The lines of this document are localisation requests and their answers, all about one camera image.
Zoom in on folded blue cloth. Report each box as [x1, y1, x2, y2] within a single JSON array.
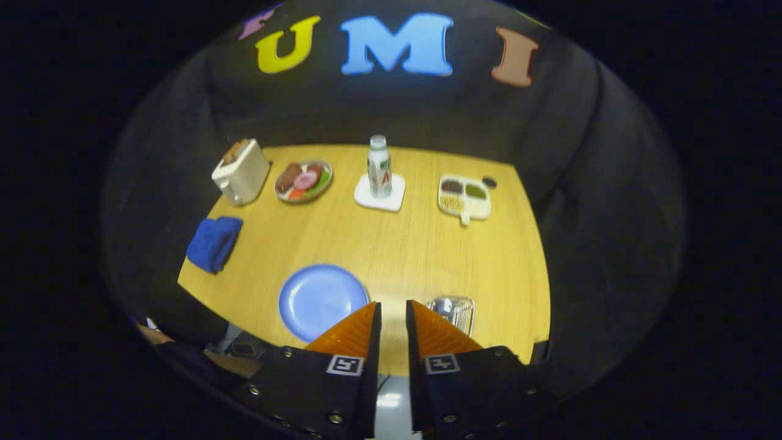
[[186, 216, 244, 274]]

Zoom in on white square coaster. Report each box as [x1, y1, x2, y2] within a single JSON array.
[[354, 173, 407, 213]]

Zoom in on metal wire basket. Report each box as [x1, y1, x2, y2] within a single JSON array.
[[426, 296, 475, 338]]

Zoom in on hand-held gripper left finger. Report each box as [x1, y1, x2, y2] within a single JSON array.
[[231, 301, 383, 440]]

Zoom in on person's beige trousers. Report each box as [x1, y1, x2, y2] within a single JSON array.
[[205, 350, 257, 376]]

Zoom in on white toaster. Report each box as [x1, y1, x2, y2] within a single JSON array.
[[211, 138, 271, 206]]

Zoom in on white divided dish with beans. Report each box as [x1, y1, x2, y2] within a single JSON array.
[[437, 175, 492, 226]]

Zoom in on white drink bottle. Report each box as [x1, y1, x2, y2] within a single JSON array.
[[367, 134, 393, 199]]

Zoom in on blue round plate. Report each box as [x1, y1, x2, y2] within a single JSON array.
[[278, 263, 370, 343]]

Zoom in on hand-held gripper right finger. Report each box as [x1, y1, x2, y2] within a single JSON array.
[[406, 299, 560, 440]]

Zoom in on brown toast slices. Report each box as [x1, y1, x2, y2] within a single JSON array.
[[221, 138, 250, 164]]

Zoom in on oval plate of toy food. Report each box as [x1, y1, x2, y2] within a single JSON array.
[[274, 159, 334, 204]]

